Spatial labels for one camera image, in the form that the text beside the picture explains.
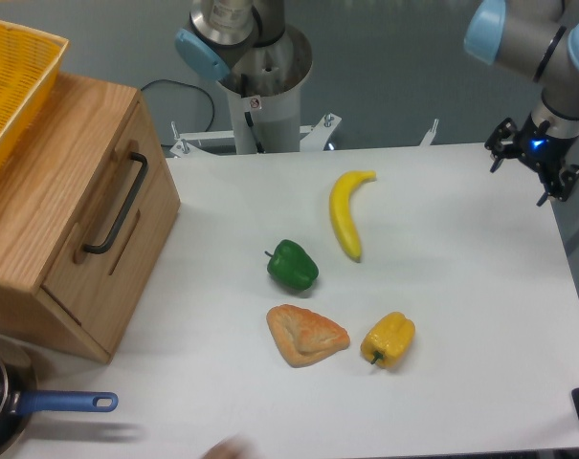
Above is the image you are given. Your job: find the black pan blue handle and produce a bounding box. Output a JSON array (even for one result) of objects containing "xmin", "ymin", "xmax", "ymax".
[{"xmin": 0, "ymin": 339, "xmax": 119, "ymax": 455}]

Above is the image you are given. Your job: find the yellow plastic basket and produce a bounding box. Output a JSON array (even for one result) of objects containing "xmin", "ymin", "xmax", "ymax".
[{"xmin": 0, "ymin": 20, "xmax": 70, "ymax": 169}]

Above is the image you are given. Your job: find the yellow banana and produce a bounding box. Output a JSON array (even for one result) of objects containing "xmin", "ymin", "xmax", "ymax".
[{"xmin": 328, "ymin": 170, "xmax": 376, "ymax": 262}]

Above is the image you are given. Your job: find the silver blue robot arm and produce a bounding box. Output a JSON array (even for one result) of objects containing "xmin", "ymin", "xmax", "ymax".
[{"xmin": 463, "ymin": 1, "xmax": 579, "ymax": 203}]

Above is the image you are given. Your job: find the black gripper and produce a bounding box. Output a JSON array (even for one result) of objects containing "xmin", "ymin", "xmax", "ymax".
[{"xmin": 484, "ymin": 117, "xmax": 579, "ymax": 207}]

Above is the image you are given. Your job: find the blurred person hand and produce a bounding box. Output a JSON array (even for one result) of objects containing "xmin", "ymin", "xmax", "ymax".
[{"xmin": 201, "ymin": 438, "xmax": 253, "ymax": 459}]

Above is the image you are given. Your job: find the green bell pepper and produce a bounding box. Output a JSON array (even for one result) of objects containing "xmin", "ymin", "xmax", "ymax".
[{"xmin": 265, "ymin": 239, "xmax": 319, "ymax": 292}]

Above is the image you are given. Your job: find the wooden drawer cabinet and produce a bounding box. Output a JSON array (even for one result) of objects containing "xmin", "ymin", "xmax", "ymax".
[{"xmin": 0, "ymin": 71, "xmax": 182, "ymax": 364}]

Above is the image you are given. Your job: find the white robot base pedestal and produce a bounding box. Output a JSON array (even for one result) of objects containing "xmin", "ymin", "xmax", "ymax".
[{"xmin": 175, "ymin": 26, "xmax": 342, "ymax": 155}]

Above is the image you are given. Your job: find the triangular pastry bread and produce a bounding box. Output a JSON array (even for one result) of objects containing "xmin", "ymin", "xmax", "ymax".
[{"xmin": 266, "ymin": 304, "xmax": 350, "ymax": 368}]

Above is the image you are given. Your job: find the black cable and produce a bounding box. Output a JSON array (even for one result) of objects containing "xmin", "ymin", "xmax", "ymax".
[{"xmin": 139, "ymin": 78, "xmax": 216, "ymax": 135}]

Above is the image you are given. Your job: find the black drawer handle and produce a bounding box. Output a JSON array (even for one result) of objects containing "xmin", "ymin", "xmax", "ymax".
[{"xmin": 81, "ymin": 151, "xmax": 149, "ymax": 255}]

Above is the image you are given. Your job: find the wooden top drawer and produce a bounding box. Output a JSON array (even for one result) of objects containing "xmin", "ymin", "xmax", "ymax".
[{"xmin": 44, "ymin": 101, "xmax": 164, "ymax": 304}]

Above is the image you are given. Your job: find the yellow bell pepper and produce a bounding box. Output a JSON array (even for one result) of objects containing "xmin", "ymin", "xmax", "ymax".
[{"xmin": 360, "ymin": 312, "xmax": 415, "ymax": 369}]

